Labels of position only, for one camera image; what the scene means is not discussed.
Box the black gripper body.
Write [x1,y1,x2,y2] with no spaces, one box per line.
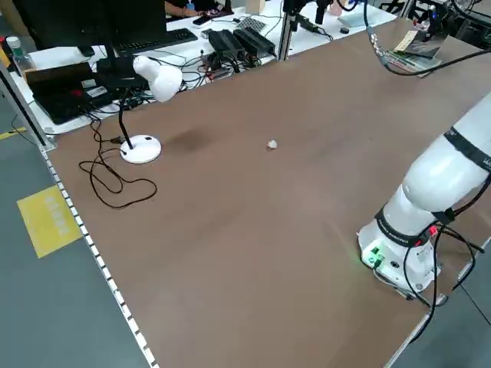
[420,5,449,42]

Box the black base cable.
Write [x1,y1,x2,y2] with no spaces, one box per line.
[420,214,485,307]

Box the green and white book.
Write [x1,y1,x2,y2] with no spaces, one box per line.
[383,49,447,78]

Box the black computer monitor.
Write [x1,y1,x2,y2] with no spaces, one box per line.
[13,0,169,70]

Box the aluminium frame post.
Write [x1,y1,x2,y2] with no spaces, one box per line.
[0,61,58,150]
[276,0,299,62]

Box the yellow floor sticker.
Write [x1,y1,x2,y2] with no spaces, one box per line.
[17,186,84,259]

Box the black keyboard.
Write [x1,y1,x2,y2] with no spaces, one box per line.
[114,28,199,54]

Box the black laptop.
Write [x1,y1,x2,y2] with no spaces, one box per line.
[25,61,120,126]

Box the black lamp cable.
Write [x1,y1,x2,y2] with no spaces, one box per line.
[78,118,158,210]

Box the person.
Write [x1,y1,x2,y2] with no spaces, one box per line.
[163,0,233,18]

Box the clear plastic bottle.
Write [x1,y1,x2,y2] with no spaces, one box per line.
[5,36,32,73]

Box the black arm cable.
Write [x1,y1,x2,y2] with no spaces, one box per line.
[362,0,491,77]

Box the black USB hub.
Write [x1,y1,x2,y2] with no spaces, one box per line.
[206,51,236,80]

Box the white segmented edge strip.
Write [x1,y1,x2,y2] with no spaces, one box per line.
[40,147,160,368]

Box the white desk lamp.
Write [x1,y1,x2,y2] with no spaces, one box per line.
[117,55,183,165]

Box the grey perforated plate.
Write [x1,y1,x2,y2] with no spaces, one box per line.
[234,15,269,35]

